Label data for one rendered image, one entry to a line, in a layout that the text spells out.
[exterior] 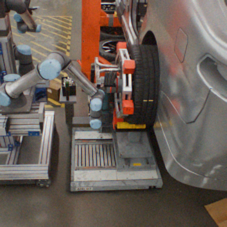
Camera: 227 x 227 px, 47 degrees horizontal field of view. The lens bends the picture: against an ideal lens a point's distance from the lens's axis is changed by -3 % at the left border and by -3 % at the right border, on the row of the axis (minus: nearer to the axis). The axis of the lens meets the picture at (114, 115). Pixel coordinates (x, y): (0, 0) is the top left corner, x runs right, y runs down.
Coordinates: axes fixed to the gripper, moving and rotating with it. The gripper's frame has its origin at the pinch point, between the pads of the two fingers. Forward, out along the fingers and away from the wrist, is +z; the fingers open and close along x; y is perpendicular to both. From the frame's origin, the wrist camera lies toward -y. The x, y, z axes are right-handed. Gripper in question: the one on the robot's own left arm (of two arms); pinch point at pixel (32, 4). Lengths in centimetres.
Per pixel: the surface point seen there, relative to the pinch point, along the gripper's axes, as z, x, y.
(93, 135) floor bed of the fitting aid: -47, 89, 105
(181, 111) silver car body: -138, 136, -14
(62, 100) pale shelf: -43, 50, 73
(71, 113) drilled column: -24, 58, 103
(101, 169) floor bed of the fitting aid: -91, 106, 104
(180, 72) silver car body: -125, 131, -29
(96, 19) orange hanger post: -31, 69, -12
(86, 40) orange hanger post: -33, 64, 8
